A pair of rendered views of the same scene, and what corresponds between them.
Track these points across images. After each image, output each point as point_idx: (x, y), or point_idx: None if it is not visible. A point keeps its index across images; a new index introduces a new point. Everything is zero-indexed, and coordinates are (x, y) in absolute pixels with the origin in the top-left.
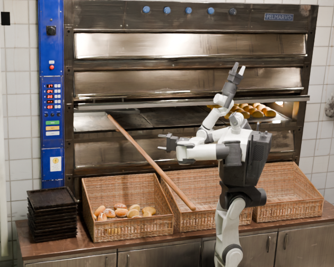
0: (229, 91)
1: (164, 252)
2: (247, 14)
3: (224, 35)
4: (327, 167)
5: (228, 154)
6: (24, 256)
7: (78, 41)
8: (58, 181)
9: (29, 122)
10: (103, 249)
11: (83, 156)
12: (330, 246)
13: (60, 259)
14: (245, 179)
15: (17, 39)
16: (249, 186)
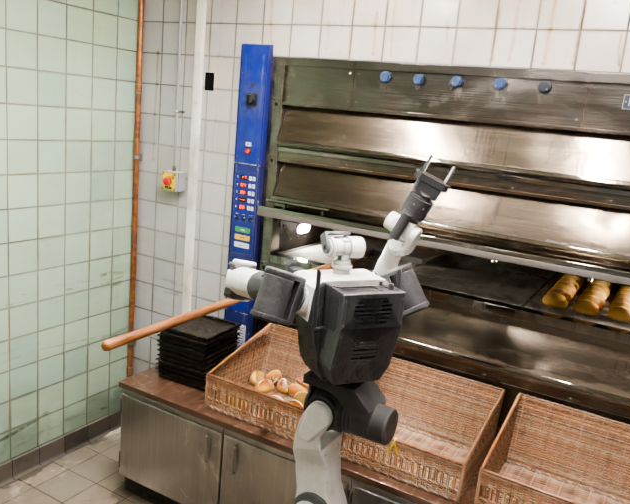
0: (405, 207)
1: (287, 470)
2: (580, 94)
3: (528, 133)
4: None
5: (258, 291)
6: (121, 381)
7: (288, 119)
8: (242, 316)
9: (222, 224)
10: (205, 419)
11: None
12: None
13: (157, 407)
14: (319, 365)
15: (218, 110)
16: (345, 388)
